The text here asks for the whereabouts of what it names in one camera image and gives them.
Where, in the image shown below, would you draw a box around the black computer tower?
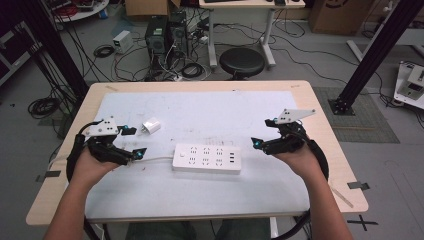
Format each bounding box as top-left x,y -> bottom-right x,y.
167,10 -> 190,58
144,15 -> 170,72

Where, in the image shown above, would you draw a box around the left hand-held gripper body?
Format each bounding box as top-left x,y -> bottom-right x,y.
82,115 -> 134,166

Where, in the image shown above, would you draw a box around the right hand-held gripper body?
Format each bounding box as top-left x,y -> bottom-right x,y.
262,108 -> 317,157

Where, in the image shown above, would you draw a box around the grey metal rack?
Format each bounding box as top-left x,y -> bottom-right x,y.
0,20 -> 44,87

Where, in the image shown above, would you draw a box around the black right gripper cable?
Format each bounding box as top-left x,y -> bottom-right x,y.
271,129 -> 330,240

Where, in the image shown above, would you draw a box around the small cardboard box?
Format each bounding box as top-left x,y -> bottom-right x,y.
124,0 -> 182,18

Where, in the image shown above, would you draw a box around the white charger adapter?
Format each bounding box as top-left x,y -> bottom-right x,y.
141,116 -> 162,136

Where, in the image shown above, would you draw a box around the person's left hand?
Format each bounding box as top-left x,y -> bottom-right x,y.
70,147 -> 130,186

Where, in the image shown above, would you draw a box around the grey floor mat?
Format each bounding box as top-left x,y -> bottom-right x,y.
312,86 -> 401,145

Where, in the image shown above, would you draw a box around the white desk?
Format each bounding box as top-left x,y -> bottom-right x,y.
198,0 -> 307,70

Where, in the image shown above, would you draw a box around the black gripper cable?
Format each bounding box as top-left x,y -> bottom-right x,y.
65,121 -> 102,183
271,129 -> 330,240

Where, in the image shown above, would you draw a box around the person's right hand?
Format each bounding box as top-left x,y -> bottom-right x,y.
271,143 -> 323,180

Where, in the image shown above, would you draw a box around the round white table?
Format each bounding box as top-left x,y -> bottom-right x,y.
42,0 -> 111,24

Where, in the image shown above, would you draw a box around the white power strip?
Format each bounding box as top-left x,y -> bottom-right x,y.
171,142 -> 242,175

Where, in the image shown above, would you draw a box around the white device on floor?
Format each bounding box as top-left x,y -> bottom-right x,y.
392,61 -> 424,111

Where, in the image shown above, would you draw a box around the black aluminium post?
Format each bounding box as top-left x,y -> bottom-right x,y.
6,0 -> 90,98
327,0 -> 424,117

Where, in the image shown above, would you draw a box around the black round stool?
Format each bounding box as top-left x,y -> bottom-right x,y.
218,46 -> 266,81

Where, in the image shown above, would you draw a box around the light wooden table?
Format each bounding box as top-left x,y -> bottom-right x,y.
25,79 -> 370,228

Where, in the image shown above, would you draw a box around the white power strip cable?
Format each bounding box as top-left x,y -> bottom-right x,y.
46,155 -> 175,172

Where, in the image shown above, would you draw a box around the white metal frame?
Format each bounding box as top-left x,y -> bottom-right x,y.
345,27 -> 424,65

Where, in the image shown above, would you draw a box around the grey tape piece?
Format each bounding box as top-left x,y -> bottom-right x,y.
346,181 -> 371,191
35,170 -> 62,184

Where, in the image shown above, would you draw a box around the white power supply box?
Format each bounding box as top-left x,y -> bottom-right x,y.
112,30 -> 135,55

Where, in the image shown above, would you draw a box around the coiled black cable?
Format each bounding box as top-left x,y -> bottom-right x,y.
27,96 -> 62,120
92,44 -> 116,59
181,62 -> 205,80

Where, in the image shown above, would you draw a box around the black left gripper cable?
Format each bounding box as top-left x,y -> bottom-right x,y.
65,121 -> 102,183

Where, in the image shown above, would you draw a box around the large cardboard box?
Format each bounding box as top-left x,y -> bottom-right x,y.
307,0 -> 375,37

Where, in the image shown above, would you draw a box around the white table mat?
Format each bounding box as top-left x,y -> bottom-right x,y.
84,90 -> 312,223

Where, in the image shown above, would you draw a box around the person's green trouser legs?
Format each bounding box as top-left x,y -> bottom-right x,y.
124,218 -> 272,240

